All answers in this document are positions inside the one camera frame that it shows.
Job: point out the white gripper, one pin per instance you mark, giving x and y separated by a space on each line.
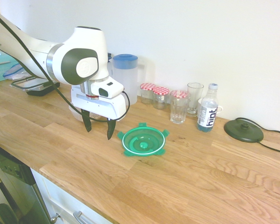
102 107

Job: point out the green round container lid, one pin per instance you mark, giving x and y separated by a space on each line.
142 140

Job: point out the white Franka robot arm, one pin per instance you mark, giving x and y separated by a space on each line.
67 46

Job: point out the clear pitcher with blue lid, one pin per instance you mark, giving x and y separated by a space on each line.
124 77

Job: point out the glass jar red checkered lid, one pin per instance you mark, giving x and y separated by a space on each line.
179 93
161 91
147 86

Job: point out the clear pitcher with dark lid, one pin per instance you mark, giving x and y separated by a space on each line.
109 56

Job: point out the rectangular container green-rimmed lid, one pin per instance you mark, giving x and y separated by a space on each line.
37 89

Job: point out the clear bowl with cereal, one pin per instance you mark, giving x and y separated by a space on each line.
76 114

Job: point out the ribbed glass tumbler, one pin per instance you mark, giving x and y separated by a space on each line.
178 114

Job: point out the clear zip bag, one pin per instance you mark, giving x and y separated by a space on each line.
16 73

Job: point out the stainless steel dishwasher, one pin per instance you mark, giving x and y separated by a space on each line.
14 177

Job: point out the tall smooth drinking glass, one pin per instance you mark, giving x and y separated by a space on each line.
194 93

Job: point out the silver cabinet knob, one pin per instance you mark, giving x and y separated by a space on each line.
54 218

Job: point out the white mug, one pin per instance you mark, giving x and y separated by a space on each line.
201 103

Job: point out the hint water bottle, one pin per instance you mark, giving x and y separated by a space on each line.
207 112

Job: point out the teal box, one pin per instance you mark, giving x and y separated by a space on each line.
0 67

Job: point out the small white stick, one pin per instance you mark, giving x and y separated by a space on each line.
2 62

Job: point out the black kettle base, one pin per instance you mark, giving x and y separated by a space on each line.
242 133

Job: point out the dark green curved frame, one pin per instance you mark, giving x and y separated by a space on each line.
4 207

